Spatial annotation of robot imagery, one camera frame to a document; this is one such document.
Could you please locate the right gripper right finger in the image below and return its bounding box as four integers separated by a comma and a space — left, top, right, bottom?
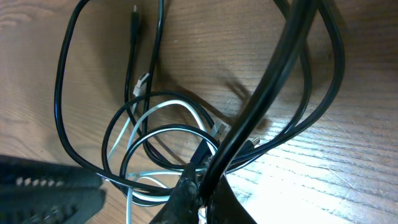
206, 176, 256, 224

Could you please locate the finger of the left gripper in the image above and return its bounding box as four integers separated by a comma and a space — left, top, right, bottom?
1, 155, 106, 223

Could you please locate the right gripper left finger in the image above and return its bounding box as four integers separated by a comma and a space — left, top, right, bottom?
150, 163, 200, 224

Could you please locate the white usb cable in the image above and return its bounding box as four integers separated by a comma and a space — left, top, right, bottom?
107, 72, 231, 224

